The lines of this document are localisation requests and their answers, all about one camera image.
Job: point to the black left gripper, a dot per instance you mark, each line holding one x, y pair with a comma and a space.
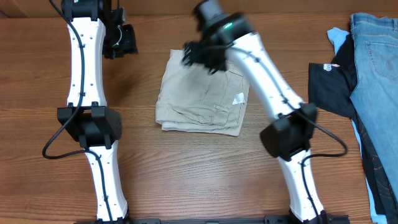
130, 46

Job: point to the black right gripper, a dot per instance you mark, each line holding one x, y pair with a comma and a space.
195, 56

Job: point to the beige khaki shorts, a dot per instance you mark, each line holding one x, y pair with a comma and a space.
193, 100

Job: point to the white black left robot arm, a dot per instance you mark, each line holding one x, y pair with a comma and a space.
97, 31

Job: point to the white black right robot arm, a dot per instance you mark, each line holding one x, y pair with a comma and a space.
291, 121

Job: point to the brown cardboard backboard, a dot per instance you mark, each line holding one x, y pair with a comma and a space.
42, 8

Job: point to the black printed t-shirt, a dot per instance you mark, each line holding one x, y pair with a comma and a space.
330, 86

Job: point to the light blue garment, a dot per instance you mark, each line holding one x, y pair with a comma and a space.
337, 37

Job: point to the blue denim jeans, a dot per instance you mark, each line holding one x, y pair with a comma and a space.
375, 97

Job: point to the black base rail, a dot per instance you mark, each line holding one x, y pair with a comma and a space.
269, 219

